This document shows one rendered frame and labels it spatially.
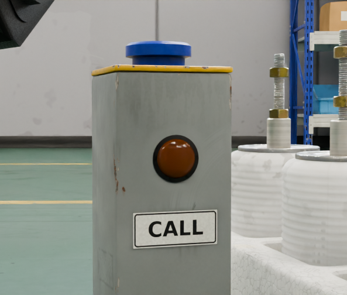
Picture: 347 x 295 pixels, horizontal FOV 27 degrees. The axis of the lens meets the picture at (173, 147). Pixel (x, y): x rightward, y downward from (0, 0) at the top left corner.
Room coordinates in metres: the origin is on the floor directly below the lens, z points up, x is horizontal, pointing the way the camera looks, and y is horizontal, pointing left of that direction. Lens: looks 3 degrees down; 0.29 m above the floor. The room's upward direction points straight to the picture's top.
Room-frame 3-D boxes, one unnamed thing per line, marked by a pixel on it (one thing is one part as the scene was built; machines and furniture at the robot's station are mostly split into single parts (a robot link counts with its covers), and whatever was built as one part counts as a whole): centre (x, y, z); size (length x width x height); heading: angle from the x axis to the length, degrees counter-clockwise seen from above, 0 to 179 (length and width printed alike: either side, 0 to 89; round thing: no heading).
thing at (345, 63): (0.57, -0.13, 0.31); 0.01 x 0.01 x 0.08
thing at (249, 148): (0.68, -0.10, 0.25); 0.08 x 0.08 x 0.01
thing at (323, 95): (5.04, -1.12, 0.36); 0.50 x 0.38 x 0.21; 2
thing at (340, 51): (0.57, -0.13, 0.33); 0.02 x 0.02 x 0.01; 53
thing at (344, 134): (0.57, -0.13, 0.26); 0.02 x 0.02 x 0.03
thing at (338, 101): (0.57, -0.13, 0.30); 0.02 x 0.02 x 0.01; 53
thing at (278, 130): (0.68, -0.10, 0.26); 0.02 x 0.02 x 0.03
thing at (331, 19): (4.97, -1.14, 0.89); 0.31 x 0.24 x 0.20; 1
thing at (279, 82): (0.68, -0.10, 0.30); 0.01 x 0.01 x 0.08
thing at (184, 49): (0.45, 0.01, 0.32); 0.04 x 0.04 x 0.02
